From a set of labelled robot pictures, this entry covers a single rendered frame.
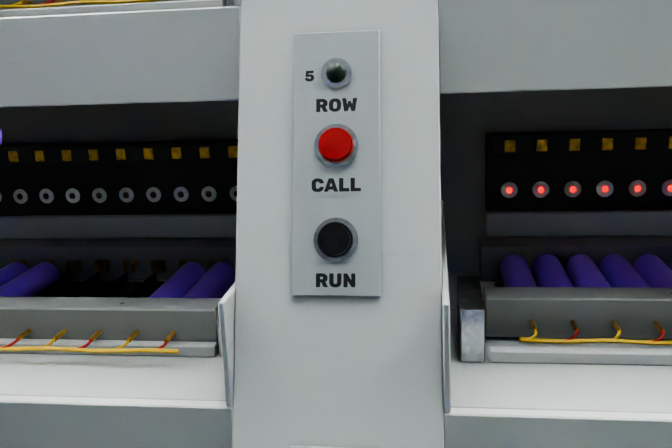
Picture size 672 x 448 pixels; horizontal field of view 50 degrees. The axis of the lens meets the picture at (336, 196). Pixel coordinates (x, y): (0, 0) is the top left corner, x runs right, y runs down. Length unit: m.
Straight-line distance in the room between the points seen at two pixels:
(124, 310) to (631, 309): 0.26
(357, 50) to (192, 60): 0.08
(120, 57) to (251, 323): 0.15
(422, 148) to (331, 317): 0.09
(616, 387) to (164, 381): 0.21
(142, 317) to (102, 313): 0.02
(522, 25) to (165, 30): 0.17
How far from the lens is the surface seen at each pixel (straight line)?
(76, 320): 0.42
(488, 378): 0.36
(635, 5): 0.36
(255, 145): 0.34
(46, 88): 0.40
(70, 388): 0.38
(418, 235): 0.32
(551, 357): 0.38
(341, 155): 0.32
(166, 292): 0.43
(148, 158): 0.53
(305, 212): 0.33
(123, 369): 0.39
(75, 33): 0.39
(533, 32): 0.35
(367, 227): 0.32
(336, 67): 0.33
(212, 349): 0.39
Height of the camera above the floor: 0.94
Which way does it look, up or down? 6 degrees up
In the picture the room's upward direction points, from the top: straight up
